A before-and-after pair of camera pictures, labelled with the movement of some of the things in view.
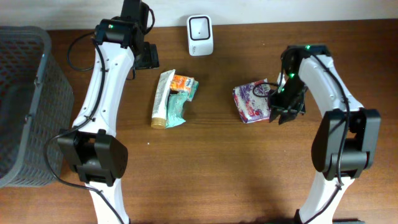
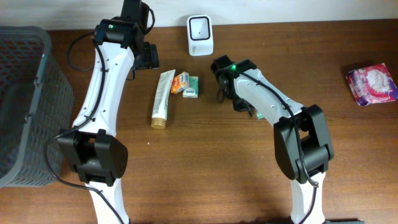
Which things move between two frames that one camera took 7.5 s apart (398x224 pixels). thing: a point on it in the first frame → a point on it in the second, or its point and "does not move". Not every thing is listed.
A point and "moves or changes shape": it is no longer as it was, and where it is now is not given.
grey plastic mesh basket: [37, 104] does not move
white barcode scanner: [200, 35] does not move
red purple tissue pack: [252, 99] moves or changes shape
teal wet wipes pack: [175, 109] → [260, 116]
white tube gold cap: [160, 99] does not move
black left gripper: [150, 56] does not move
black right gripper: [276, 103] → [239, 107]
